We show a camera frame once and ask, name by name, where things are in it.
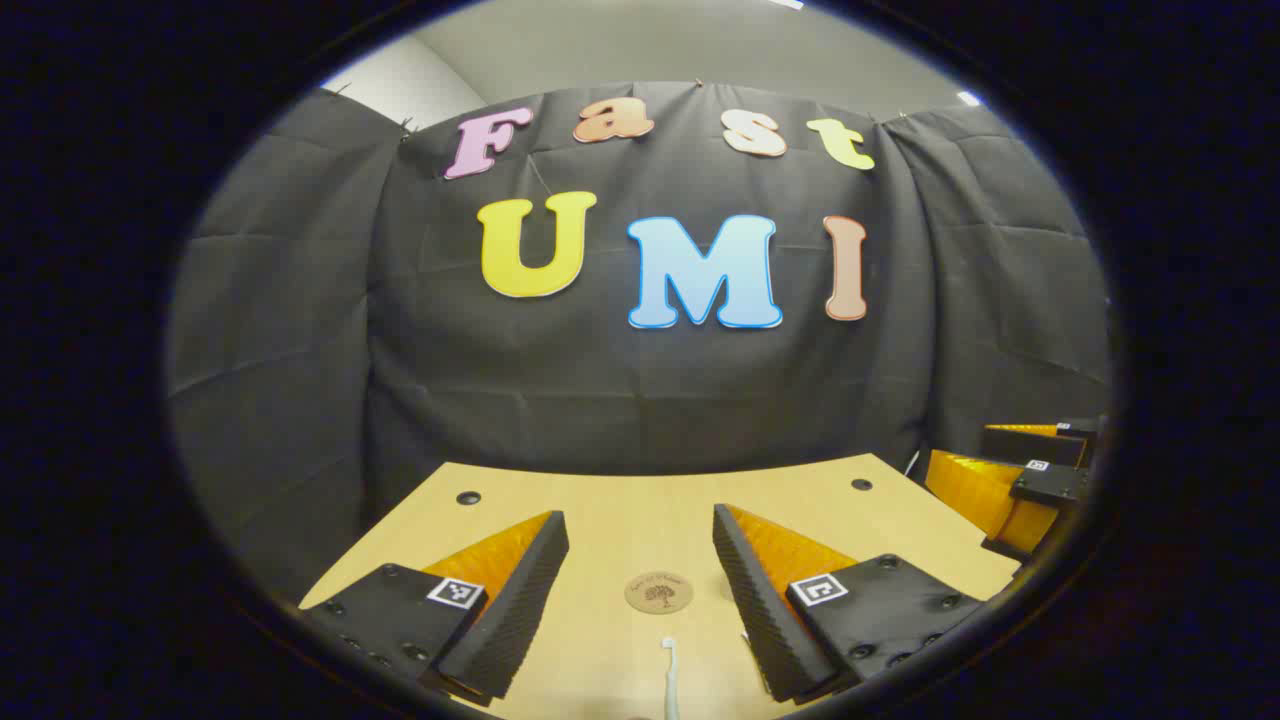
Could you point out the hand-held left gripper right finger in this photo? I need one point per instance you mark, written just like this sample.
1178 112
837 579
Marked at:
750 610

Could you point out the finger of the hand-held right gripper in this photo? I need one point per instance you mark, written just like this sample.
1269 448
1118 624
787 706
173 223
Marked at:
1045 485
1040 447

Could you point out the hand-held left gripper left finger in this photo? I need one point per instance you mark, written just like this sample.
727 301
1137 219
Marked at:
520 600

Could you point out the round wooden coaster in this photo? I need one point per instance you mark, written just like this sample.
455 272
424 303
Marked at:
658 592

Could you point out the white toothbrush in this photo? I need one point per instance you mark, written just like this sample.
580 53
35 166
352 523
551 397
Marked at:
669 670

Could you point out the wooden desktop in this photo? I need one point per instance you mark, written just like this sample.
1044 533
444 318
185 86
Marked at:
640 520

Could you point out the black backdrop cloth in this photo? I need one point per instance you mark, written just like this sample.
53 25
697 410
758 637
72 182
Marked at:
600 400

